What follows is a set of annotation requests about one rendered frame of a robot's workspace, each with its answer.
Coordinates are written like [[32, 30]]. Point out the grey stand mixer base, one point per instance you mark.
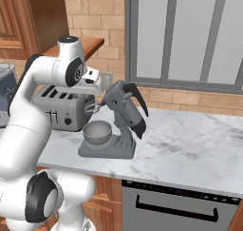
[[121, 146]]

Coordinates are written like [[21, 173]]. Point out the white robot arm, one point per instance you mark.
[[28, 136]]

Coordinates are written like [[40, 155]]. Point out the wooden shelf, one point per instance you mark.
[[91, 44]]

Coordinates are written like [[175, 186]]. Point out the grey framed window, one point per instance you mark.
[[183, 35]]

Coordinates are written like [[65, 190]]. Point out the silver four-slot toaster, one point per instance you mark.
[[65, 109]]

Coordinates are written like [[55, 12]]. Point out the grey dishwasher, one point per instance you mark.
[[177, 209]]

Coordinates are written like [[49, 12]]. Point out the wooden wall cupboard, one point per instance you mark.
[[28, 16]]

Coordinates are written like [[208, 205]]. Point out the grey mixer bowl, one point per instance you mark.
[[96, 132]]

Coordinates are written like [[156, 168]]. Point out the blue grey coffee machine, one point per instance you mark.
[[7, 92]]

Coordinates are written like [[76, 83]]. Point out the wooden base cupboard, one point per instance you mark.
[[238, 219], [106, 203]]

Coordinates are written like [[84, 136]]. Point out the clear glass cup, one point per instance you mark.
[[107, 79]]

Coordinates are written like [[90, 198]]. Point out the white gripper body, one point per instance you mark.
[[98, 86]]

